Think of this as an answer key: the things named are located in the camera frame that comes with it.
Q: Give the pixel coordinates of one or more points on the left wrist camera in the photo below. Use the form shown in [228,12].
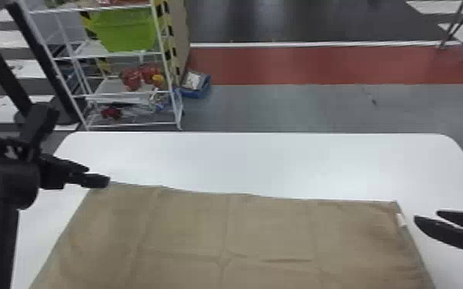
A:
[37,125]

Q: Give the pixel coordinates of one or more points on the blue tray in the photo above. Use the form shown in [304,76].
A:
[197,89]

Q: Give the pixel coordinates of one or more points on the red snack packet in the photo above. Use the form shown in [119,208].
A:
[149,72]
[132,79]
[111,112]

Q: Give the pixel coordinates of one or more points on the yellow snack packet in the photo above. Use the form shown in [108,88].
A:
[158,80]

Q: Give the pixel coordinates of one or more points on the green basket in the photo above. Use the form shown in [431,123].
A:
[124,30]

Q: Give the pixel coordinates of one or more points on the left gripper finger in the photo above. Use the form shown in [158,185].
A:
[90,181]
[60,164]

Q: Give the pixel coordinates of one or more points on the striped post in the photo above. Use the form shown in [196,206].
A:
[178,40]

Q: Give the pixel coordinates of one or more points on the beige towel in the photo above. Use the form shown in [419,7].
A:
[231,246]

